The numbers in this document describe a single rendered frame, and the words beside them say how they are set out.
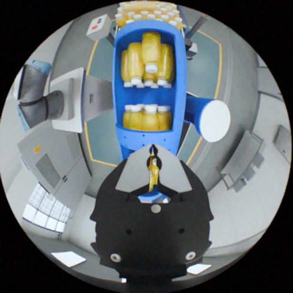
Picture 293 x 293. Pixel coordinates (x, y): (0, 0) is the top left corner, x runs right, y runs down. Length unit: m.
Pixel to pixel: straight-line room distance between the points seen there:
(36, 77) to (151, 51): 0.36
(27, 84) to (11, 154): 2.54
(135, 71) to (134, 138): 0.24
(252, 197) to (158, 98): 3.43
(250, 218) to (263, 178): 1.19
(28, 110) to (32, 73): 0.12
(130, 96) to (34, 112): 0.45
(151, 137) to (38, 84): 0.43
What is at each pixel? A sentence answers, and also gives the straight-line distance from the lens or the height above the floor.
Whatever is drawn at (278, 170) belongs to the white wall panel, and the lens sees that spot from 3.31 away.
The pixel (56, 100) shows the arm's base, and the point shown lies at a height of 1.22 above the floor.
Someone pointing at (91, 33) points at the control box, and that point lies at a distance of 0.67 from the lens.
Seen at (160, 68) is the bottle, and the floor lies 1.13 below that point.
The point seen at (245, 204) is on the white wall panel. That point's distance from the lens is 3.52.
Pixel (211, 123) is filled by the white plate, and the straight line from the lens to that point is 0.57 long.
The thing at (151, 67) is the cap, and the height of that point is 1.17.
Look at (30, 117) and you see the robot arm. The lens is 0.41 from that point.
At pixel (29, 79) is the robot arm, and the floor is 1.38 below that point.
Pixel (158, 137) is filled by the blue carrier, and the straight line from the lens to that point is 0.25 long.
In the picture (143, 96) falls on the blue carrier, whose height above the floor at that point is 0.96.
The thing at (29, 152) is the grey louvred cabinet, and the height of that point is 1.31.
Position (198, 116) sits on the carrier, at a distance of 0.53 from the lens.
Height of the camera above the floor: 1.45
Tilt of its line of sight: 57 degrees down
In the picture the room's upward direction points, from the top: 174 degrees counter-clockwise
